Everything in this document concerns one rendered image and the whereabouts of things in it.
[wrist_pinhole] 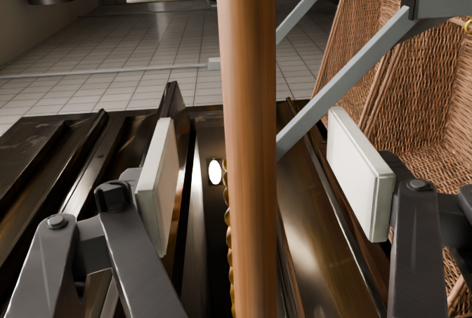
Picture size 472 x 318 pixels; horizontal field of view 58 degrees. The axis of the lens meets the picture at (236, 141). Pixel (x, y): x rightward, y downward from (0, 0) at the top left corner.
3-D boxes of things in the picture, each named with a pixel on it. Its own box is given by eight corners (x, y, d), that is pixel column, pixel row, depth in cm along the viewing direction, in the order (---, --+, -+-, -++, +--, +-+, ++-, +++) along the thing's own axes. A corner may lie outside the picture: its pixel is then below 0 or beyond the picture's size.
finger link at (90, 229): (136, 277, 14) (46, 283, 14) (155, 195, 19) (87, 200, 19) (129, 241, 14) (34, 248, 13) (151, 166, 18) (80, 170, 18)
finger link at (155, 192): (166, 259, 16) (145, 260, 16) (180, 169, 22) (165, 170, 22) (154, 191, 15) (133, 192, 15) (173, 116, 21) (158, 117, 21)
